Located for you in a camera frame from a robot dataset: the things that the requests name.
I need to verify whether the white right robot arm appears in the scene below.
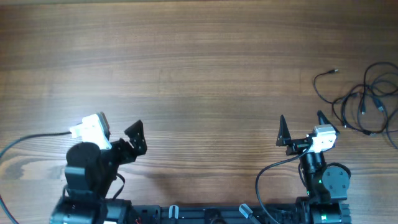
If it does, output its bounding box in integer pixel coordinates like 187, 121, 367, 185
276, 111, 351, 223

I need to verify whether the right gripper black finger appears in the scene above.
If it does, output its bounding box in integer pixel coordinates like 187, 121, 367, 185
276, 115, 292, 146
317, 110, 340, 134

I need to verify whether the black USB cable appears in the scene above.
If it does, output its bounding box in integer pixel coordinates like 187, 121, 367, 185
312, 68, 374, 136
340, 62, 398, 150

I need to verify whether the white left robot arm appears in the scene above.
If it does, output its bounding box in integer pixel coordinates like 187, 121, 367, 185
49, 120, 147, 224

